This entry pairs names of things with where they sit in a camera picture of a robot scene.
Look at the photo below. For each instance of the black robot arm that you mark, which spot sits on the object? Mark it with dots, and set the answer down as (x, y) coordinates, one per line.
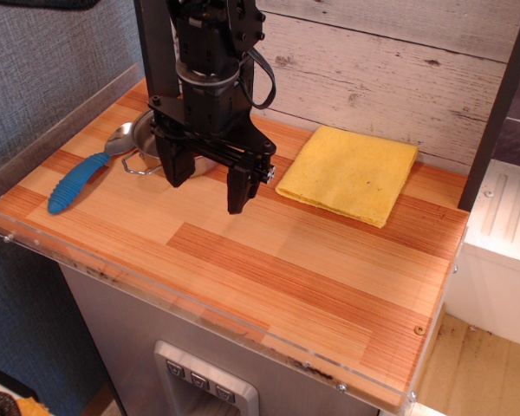
(216, 62)

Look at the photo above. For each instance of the blue handled metal spoon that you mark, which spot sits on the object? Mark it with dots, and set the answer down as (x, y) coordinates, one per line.
(69, 187)

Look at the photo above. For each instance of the small steel pot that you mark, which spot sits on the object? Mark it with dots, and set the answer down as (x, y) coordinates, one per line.
(144, 146)

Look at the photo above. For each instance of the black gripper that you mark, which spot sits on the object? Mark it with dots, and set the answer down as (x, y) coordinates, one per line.
(216, 124)

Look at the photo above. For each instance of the grey toy cabinet front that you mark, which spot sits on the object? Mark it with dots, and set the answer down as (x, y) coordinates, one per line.
(125, 328)

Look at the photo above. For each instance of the yellow folded cloth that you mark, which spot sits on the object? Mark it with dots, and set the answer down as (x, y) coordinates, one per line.
(350, 174)

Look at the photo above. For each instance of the dark vertical post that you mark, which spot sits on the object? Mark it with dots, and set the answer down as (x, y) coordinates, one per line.
(501, 106)
(157, 47)

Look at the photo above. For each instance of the white toy sink unit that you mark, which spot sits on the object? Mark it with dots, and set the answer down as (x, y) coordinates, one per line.
(484, 288)

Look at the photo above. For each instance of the dark vertical post right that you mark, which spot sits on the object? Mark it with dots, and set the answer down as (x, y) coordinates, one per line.
(501, 106)

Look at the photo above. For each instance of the yellow object bottom left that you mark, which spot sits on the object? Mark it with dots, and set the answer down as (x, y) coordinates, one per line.
(10, 406)

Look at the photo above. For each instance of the clear acrylic edge guard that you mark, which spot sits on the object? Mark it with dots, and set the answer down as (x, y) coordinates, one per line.
(345, 303)

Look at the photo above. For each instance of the silver dispenser panel with buttons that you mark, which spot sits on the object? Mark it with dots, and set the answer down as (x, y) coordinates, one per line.
(193, 386)

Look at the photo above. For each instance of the dark vertical post left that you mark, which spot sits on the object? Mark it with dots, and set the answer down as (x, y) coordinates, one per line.
(157, 47)

